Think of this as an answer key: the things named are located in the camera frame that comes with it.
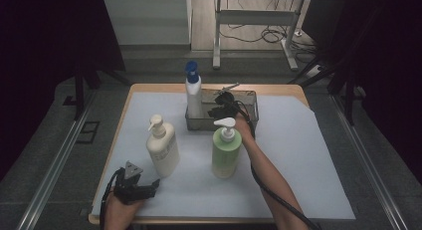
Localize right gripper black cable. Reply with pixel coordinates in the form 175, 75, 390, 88
236, 100, 322, 230

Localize person's right hand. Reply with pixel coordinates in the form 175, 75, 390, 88
233, 112, 255, 143

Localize metal mesh basket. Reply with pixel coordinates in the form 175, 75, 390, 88
184, 87, 260, 134

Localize white wall panel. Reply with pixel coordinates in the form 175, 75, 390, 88
103, 0, 194, 47

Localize cream pump bottle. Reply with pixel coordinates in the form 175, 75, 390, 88
145, 114, 181, 178

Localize white paper table mat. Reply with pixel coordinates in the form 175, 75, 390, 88
91, 91, 357, 221

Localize black floor bracket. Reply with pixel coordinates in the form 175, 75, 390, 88
75, 120, 101, 145

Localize person's left hand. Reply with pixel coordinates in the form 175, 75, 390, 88
104, 191, 146, 230

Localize black metal stand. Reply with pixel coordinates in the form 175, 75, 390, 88
73, 55, 134, 122
288, 5, 384, 126

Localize white power strip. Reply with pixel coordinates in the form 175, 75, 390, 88
306, 65, 324, 80

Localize white metal desk frame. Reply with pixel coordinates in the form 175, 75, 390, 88
212, 0, 305, 72

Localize black floor cables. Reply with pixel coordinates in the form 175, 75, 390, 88
218, 0, 320, 64

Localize aluminium floor rail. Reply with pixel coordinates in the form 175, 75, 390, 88
15, 90, 98, 230
329, 94, 410, 230

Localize green pump bottle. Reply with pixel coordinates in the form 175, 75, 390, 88
211, 116, 243, 180

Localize white bottle with blue pump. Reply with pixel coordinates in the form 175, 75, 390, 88
183, 60, 204, 120

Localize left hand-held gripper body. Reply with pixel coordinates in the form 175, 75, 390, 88
113, 160, 157, 205

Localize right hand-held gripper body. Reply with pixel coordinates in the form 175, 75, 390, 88
218, 83, 249, 120

